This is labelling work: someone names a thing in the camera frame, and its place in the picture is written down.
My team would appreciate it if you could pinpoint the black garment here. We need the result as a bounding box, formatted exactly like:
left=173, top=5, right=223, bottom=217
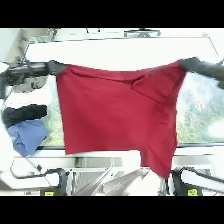
left=1, top=103, right=49, bottom=129

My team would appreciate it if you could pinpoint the red T-shirt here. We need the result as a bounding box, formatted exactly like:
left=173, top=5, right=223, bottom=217
left=55, top=60, right=188, bottom=180

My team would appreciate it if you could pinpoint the black cable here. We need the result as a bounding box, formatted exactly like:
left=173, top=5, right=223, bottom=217
left=9, top=159, right=61, bottom=180

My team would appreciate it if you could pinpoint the blue garment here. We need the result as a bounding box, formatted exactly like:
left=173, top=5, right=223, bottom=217
left=6, top=118, right=50, bottom=158

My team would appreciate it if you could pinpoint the silver frame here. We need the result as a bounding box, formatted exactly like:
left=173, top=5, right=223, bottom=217
left=0, top=146, right=224, bottom=197

